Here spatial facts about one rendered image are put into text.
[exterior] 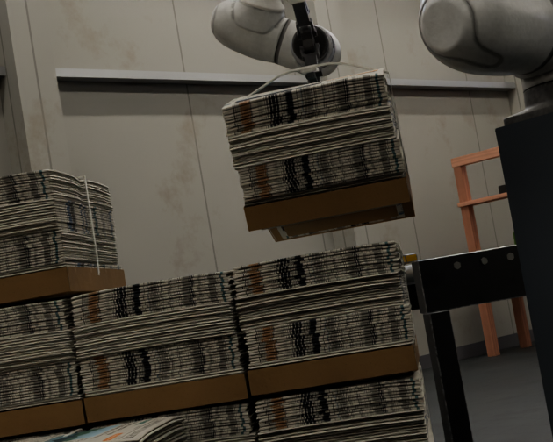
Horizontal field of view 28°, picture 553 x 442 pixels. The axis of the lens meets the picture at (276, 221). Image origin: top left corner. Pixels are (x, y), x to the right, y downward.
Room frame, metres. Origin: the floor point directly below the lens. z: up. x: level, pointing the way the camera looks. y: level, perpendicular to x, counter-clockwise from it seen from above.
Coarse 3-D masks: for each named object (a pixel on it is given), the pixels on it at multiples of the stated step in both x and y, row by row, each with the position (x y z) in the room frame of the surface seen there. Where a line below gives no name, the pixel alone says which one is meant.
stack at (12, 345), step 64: (320, 256) 1.87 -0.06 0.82; (384, 256) 1.86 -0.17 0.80; (0, 320) 1.93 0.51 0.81; (64, 320) 1.92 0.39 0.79; (128, 320) 1.90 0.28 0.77; (192, 320) 1.89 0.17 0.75; (256, 320) 1.88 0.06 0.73; (320, 320) 1.87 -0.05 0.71; (384, 320) 1.85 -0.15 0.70; (0, 384) 1.93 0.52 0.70; (64, 384) 1.92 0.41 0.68; (128, 384) 1.91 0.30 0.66; (384, 384) 1.86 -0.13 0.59
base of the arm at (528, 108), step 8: (536, 88) 1.91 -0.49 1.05; (544, 88) 1.90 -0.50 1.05; (552, 88) 1.89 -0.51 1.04; (528, 96) 1.93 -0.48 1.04; (536, 96) 1.91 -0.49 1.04; (544, 96) 1.90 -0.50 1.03; (552, 96) 1.89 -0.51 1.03; (528, 104) 1.94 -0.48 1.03; (536, 104) 1.91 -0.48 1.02; (544, 104) 1.90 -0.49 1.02; (552, 104) 1.88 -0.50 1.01; (520, 112) 1.94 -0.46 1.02; (528, 112) 1.92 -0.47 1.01; (536, 112) 1.91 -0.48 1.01; (544, 112) 1.90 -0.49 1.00; (504, 120) 1.95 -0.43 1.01; (512, 120) 1.94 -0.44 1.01; (520, 120) 1.93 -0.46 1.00
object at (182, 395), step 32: (384, 352) 1.85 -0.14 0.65; (416, 352) 1.94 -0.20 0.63; (192, 384) 1.89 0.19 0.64; (224, 384) 1.88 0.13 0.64; (256, 384) 1.88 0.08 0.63; (288, 384) 1.87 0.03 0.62; (320, 384) 1.86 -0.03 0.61; (0, 416) 1.93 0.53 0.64; (32, 416) 1.92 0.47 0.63; (64, 416) 1.92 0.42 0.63; (96, 416) 1.91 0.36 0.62; (128, 416) 1.90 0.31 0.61
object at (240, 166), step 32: (256, 96) 1.91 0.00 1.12; (288, 96) 1.85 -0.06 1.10; (320, 96) 1.84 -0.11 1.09; (352, 96) 1.84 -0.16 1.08; (384, 96) 1.84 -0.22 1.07; (256, 128) 1.87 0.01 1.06; (288, 128) 1.86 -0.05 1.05; (320, 128) 1.85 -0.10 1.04; (352, 128) 1.85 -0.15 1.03; (384, 128) 1.84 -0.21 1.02; (256, 160) 1.88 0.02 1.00; (288, 160) 1.87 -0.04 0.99; (320, 160) 1.87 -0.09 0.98; (352, 160) 1.86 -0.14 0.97; (384, 160) 1.86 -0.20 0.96; (256, 192) 1.89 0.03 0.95; (288, 192) 1.88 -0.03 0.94; (320, 192) 1.89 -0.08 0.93
